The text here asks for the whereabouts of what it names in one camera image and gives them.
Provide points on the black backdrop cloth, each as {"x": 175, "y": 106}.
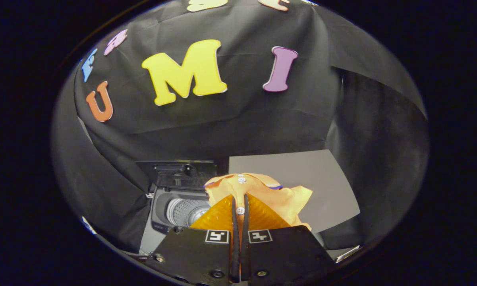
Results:
{"x": 222, "y": 123}

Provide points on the grey washing machine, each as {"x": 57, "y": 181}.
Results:
{"x": 180, "y": 210}

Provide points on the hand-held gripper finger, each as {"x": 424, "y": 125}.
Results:
{"x": 244, "y": 254}
{"x": 235, "y": 254}

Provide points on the grey cabinet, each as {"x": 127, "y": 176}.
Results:
{"x": 302, "y": 178}

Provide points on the yellow orange shirt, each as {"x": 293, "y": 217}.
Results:
{"x": 286, "y": 198}

